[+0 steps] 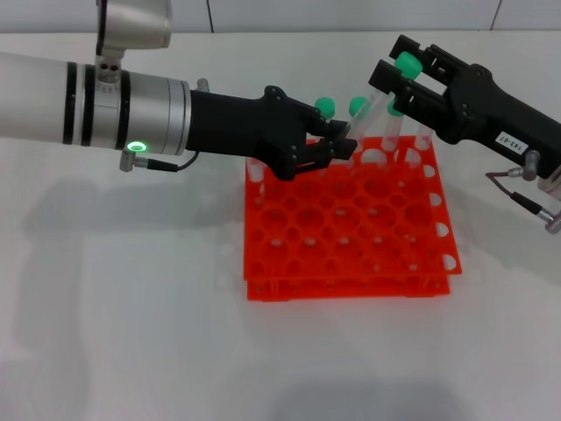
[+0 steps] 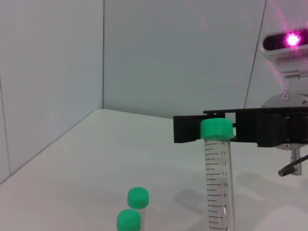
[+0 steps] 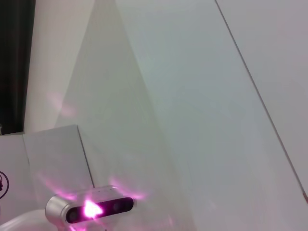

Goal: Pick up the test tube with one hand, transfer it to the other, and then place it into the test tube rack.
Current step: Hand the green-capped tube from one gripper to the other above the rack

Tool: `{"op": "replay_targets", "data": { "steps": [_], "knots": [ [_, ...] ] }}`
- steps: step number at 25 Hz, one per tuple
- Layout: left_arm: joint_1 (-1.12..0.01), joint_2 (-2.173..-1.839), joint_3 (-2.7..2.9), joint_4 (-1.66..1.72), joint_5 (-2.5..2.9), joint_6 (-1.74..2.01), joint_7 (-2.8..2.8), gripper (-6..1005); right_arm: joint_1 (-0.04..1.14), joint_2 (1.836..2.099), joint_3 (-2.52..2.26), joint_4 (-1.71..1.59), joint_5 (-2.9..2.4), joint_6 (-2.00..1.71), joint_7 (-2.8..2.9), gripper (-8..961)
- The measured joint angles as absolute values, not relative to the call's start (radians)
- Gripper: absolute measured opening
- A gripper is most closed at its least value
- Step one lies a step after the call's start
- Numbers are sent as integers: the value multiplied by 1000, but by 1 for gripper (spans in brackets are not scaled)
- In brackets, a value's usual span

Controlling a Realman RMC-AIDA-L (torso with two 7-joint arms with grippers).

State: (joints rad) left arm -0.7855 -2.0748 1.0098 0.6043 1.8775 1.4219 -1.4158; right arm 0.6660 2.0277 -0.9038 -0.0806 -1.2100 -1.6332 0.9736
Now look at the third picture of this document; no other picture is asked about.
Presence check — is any white box with logo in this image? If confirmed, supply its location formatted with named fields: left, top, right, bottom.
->
left=0, top=124, right=96, bottom=212

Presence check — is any dark vertical panel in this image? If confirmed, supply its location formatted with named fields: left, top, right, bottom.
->
left=0, top=0, right=36, bottom=135

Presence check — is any silver head depth camera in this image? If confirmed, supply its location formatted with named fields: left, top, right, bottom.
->
left=45, top=184, right=138, bottom=225

